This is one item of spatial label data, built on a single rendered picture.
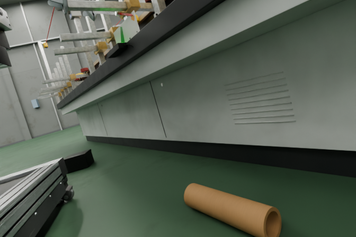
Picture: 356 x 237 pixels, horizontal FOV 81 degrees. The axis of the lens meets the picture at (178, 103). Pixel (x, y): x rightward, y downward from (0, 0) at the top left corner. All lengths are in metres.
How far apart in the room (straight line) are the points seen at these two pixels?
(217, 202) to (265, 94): 0.42
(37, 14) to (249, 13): 13.40
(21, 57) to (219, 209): 13.11
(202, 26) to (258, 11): 0.19
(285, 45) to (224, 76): 0.28
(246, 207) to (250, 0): 0.53
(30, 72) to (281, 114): 12.82
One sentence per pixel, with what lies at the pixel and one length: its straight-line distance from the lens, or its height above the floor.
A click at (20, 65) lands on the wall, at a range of 13.40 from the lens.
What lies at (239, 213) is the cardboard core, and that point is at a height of 0.06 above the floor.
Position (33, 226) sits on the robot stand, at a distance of 0.95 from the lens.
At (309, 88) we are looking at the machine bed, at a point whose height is 0.30.
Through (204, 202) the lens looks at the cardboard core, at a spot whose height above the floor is 0.06.
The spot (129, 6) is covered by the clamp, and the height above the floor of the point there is 0.83.
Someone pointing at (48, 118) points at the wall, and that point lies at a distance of 12.84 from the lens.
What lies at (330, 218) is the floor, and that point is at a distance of 0.71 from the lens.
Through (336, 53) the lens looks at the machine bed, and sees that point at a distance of 0.74.
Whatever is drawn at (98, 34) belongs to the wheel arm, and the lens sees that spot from 1.23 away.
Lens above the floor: 0.42
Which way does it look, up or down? 4 degrees down
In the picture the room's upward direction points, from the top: 16 degrees counter-clockwise
